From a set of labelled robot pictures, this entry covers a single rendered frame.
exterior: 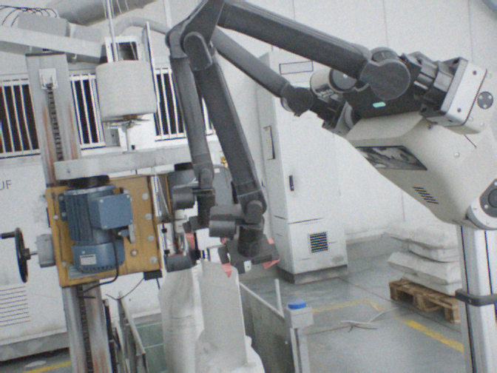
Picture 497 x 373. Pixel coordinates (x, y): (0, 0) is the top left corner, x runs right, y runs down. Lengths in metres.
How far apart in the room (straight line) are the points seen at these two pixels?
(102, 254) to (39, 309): 3.05
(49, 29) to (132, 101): 2.75
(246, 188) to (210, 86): 0.24
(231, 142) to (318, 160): 4.63
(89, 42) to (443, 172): 3.35
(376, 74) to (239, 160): 0.33
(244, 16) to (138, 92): 0.73
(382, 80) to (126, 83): 0.87
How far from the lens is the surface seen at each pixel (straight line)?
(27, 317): 4.94
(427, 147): 1.48
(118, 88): 1.90
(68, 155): 2.13
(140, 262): 2.12
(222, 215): 1.41
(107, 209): 1.82
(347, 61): 1.28
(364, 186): 6.80
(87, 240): 1.90
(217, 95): 1.28
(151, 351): 3.45
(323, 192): 5.96
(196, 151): 1.81
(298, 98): 1.82
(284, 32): 1.25
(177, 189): 1.83
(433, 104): 1.35
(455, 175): 1.52
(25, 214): 4.82
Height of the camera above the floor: 1.42
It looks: 5 degrees down
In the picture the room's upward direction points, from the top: 7 degrees counter-clockwise
